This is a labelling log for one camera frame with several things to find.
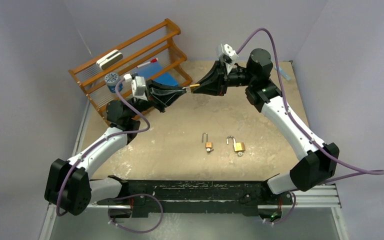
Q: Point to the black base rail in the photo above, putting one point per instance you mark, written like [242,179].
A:
[249,198]

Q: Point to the orange wooden rack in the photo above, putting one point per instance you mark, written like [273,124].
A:
[155,42]

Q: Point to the brass padlock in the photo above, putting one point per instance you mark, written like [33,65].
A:
[192,87]
[205,139]
[237,146]

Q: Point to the red capped marker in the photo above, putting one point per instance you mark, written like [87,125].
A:
[154,60]

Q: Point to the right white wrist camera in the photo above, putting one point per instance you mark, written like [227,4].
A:
[226,54]

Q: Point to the light blue eraser block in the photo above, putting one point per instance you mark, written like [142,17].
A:
[279,70]

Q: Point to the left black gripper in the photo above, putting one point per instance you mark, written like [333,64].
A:
[165,95]

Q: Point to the white board eraser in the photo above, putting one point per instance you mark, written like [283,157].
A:
[109,59]

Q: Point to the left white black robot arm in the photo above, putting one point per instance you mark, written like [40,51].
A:
[69,185]

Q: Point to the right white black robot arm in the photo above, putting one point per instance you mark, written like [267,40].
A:
[314,166]

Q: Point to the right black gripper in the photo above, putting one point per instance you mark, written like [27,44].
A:
[215,83]

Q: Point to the blue lidded jar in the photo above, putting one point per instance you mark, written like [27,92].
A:
[111,79]

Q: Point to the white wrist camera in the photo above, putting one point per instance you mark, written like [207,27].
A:
[138,85]
[226,54]

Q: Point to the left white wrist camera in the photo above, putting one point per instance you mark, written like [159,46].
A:
[138,85]

